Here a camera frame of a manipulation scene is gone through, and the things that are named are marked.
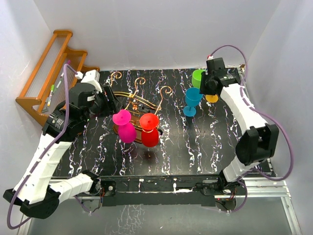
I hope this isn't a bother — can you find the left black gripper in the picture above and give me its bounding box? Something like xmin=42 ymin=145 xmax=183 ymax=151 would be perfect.
xmin=82 ymin=85 xmax=122 ymax=124

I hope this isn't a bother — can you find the orange yellow wine glass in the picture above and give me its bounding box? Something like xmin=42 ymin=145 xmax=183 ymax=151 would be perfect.
xmin=205 ymin=95 xmax=219 ymax=103

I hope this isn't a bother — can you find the green wine glass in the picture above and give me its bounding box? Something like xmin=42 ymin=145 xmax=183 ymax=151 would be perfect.
xmin=192 ymin=69 xmax=204 ymax=89

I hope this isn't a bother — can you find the blue wine glass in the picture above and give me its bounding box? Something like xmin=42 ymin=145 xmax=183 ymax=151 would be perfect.
xmin=183 ymin=87 xmax=202 ymax=117

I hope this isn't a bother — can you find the magenta wine glass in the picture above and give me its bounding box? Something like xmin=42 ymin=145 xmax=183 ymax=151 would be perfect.
xmin=112 ymin=109 xmax=136 ymax=143

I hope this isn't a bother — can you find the red wine glass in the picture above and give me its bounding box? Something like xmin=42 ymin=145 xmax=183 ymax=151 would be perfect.
xmin=139 ymin=113 xmax=159 ymax=147

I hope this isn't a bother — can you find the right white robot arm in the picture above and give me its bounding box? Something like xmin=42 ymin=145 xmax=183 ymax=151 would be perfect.
xmin=200 ymin=56 xmax=279 ymax=194

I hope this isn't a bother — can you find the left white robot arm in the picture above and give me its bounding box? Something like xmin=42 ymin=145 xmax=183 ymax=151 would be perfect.
xmin=3 ymin=83 xmax=121 ymax=219

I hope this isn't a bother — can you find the wooden shelf rack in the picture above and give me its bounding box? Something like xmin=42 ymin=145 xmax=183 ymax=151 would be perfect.
xmin=16 ymin=29 xmax=100 ymax=126

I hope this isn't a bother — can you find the purple capped marker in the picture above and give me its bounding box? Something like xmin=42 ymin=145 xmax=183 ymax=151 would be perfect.
xmin=60 ymin=59 xmax=71 ymax=79

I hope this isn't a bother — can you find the green capped marker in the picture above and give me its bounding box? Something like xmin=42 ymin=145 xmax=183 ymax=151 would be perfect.
xmin=47 ymin=84 xmax=55 ymax=107

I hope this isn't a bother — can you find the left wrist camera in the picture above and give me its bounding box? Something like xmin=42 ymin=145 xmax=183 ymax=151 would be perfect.
xmin=75 ymin=70 xmax=102 ymax=93

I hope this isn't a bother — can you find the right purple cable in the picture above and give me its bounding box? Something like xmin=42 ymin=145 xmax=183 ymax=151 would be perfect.
xmin=209 ymin=44 xmax=294 ymax=213

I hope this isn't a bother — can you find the purple cable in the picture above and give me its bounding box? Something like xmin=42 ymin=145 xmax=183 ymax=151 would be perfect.
xmin=209 ymin=44 xmax=294 ymax=213
xmin=6 ymin=64 xmax=84 ymax=230

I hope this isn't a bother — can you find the gold wire wine glass rack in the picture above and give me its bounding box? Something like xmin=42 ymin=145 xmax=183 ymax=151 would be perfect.
xmin=113 ymin=77 xmax=163 ymax=144

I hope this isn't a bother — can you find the aluminium base frame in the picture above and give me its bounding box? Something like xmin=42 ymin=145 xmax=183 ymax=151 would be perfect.
xmin=16 ymin=146 xmax=306 ymax=235

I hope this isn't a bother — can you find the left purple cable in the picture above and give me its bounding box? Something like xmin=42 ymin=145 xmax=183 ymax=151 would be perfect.
xmin=6 ymin=64 xmax=84 ymax=230

